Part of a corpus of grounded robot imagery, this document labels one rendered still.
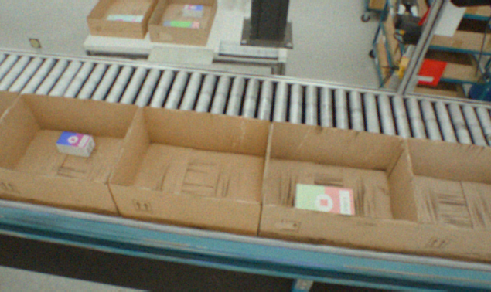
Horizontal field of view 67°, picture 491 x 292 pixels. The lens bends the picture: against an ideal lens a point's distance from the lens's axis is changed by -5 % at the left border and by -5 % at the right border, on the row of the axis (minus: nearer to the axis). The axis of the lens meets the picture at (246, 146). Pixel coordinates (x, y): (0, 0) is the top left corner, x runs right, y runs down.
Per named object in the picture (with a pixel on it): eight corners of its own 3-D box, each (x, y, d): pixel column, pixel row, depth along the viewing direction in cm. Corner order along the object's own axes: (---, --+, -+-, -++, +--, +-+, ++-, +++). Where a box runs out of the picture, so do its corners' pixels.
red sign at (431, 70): (435, 85, 168) (447, 62, 158) (436, 86, 168) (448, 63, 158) (400, 80, 169) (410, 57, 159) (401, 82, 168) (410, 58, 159)
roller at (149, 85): (162, 74, 178) (161, 66, 175) (126, 160, 145) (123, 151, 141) (152, 73, 179) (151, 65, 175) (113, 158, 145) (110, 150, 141)
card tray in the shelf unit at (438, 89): (393, 59, 256) (397, 46, 248) (437, 65, 254) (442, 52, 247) (402, 98, 229) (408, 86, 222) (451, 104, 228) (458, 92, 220)
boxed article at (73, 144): (67, 140, 125) (63, 131, 122) (95, 144, 125) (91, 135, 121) (59, 153, 122) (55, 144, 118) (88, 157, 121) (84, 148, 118)
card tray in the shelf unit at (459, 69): (405, 34, 240) (410, 21, 233) (451, 42, 238) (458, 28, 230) (414, 73, 214) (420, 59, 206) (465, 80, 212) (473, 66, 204)
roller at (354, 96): (358, 96, 174) (360, 88, 170) (367, 190, 140) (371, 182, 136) (347, 95, 174) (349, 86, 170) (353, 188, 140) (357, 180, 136)
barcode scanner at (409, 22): (385, 31, 157) (397, 9, 149) (411, 38, 158) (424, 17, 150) (387, 40, 153) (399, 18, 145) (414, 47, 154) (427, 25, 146)
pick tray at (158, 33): (218, 8, 211) (217, -9, 203) (206, 46, 186) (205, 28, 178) (168, 4, 212) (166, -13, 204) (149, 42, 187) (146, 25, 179)
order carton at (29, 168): (148, 141, 127) (141, 104, 114) (120, 218, 108) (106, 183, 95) (40, 128, 129) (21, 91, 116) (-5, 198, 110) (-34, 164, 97)
